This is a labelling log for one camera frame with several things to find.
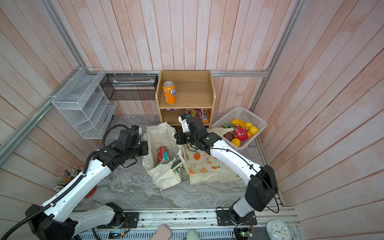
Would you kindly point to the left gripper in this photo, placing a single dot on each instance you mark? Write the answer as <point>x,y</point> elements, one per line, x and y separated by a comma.
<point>144,145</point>

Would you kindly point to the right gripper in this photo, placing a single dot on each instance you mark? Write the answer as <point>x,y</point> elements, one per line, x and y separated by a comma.
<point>180,138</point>

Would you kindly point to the cream canvas tote bag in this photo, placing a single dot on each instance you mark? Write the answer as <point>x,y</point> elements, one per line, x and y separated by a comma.
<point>168,175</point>

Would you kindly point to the orange print plastic bag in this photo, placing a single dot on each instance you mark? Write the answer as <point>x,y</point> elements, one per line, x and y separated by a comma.
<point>202,167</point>

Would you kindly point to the red cola can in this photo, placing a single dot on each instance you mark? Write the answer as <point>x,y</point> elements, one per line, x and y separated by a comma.
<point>163,157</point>

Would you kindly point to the white plastic fruit basket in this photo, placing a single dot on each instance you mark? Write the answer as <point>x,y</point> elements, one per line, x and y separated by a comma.
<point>248,117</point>

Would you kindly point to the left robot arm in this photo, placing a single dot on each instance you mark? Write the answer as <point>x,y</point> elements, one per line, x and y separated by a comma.
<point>55,219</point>

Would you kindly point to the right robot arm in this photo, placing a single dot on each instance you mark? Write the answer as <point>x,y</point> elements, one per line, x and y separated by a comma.
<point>261,181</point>

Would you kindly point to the colourful candy packet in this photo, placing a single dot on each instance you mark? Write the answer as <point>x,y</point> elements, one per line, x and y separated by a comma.
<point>194,112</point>

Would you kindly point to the orange snack packet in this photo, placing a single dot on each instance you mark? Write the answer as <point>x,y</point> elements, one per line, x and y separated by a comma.
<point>204,116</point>

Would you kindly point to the pink dragon fruit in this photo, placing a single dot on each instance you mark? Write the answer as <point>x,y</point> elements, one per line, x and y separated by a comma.
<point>238,132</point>

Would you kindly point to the wooden two-tier shelf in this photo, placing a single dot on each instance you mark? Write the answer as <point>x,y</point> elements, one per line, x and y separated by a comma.
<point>194,90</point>

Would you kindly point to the orange Fanta can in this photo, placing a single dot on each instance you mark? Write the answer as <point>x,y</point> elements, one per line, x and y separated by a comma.
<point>169,90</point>

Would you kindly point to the yellow lemon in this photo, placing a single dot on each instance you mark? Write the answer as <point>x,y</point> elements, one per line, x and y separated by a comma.
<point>253,130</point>

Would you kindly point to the black mesh basket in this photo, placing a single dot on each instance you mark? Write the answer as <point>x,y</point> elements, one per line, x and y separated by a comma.
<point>130,87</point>

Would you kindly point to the red pencil cup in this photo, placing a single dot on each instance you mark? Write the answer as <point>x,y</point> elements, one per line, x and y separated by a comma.
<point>91,191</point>

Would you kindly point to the pink phone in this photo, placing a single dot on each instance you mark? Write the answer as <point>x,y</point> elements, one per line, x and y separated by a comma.
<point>162,233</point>

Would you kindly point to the white analog clock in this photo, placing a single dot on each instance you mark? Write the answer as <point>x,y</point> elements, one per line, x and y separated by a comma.
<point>278,230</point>

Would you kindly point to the white wire mesh rack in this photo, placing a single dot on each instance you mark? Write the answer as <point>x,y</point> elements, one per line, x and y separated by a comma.
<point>84,104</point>

